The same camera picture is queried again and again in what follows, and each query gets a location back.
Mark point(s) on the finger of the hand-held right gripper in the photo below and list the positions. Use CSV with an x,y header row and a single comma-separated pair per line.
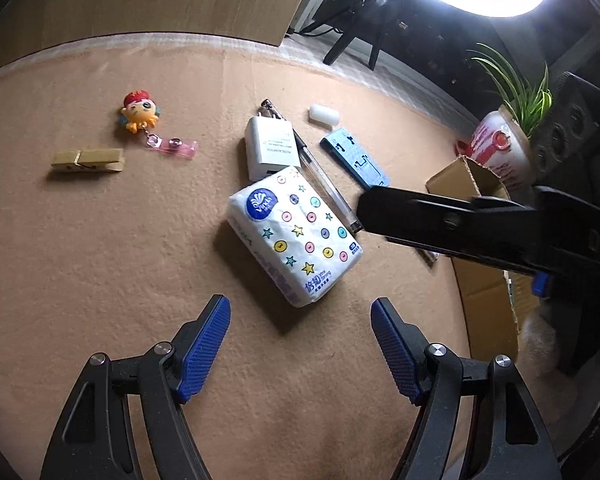
x,y
540,285
430,220

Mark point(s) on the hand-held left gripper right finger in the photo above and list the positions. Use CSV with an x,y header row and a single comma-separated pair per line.
x,y
395,350

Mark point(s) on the cardboard box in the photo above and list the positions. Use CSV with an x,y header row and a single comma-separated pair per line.
x,y
485,300

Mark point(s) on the person's right forearm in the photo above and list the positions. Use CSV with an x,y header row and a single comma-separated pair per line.
x,y
537,340

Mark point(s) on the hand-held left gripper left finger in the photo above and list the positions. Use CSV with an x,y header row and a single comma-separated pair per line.
x,y
205,350

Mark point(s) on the metal nail clipper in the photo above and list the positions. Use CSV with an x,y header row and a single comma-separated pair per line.
x,y
272,110

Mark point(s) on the wooden clothespin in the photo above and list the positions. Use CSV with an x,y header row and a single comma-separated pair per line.
x,y
90,160

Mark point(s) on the clear ballpoint pen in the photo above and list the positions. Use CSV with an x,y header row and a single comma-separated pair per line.
x,y
325,185

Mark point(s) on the cartoon doll badge clip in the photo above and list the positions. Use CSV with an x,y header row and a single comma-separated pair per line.
x,y
140,110

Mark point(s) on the blue plastic phone stand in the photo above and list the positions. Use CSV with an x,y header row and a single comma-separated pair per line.
x,y
355,157

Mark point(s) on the white charger adapter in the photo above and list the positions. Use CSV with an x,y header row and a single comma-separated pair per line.
x,y
270,145

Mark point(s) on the white eraser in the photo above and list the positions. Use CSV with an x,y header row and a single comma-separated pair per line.
x,y
324,114

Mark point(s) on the white red flower pot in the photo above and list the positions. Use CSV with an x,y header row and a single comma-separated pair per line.
x,y
500,150

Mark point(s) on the green spider plant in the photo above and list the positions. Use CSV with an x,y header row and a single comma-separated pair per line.
x,y
525,100

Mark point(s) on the patterned tissue pack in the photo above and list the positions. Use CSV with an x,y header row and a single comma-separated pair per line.
x,y
295,235

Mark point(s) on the pastel tablet strip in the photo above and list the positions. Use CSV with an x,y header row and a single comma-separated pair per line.
x,y
430,257

